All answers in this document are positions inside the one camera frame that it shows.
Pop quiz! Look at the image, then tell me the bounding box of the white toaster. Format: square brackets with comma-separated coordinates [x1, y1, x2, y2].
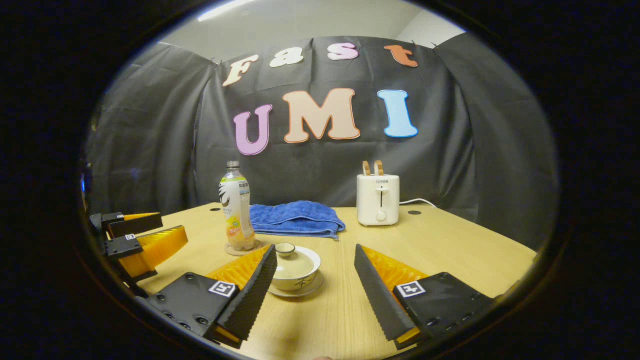
[356, 174, 401, 227]

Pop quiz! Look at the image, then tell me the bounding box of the white teacup lid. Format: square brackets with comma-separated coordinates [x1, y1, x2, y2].
[274, 243, 322, 281]

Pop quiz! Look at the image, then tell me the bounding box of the round brown coaster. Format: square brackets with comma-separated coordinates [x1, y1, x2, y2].
[224, 240, 266, 257]

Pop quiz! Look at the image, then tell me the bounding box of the white ceramic saucer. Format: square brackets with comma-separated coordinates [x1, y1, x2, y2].
[268, 272, 325, 299]

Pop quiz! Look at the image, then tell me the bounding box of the clear plastic water bottle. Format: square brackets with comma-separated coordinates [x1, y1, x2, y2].
[218, 161, 256, 252]

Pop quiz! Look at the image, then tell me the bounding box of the blue folded towel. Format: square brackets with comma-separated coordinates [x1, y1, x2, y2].
[249, 200, 347, 241]

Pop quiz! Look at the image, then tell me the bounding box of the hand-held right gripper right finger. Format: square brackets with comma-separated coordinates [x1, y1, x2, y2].
[354, 244, 496, 350]

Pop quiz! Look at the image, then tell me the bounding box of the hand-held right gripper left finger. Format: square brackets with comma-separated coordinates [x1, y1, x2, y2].
[145, 244, 279, 350]

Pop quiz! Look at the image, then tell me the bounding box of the black backdrop cloth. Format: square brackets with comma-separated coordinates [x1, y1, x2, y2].
[82, 32, 560, 251]

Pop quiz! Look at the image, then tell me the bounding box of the white ceramic teacup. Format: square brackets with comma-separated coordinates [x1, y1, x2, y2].
[272, 272, 321, 292]

